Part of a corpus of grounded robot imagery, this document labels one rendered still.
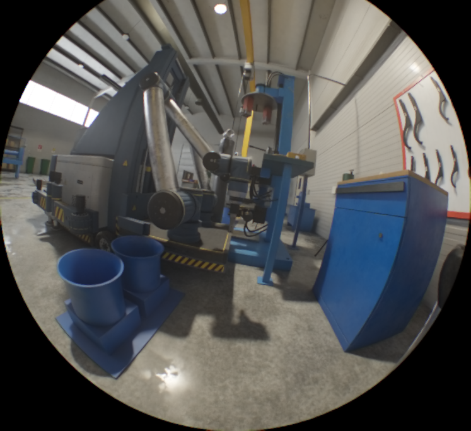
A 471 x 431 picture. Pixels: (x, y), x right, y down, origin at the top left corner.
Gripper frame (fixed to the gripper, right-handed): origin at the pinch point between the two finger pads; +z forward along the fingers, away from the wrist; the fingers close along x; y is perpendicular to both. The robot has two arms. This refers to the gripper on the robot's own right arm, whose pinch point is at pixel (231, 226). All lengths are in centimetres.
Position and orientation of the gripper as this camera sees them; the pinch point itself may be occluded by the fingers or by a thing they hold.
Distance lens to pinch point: 89.1
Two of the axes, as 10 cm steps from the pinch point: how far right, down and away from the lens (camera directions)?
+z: -1.6, 9.9, 0.2
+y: -9.9, -1.6, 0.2
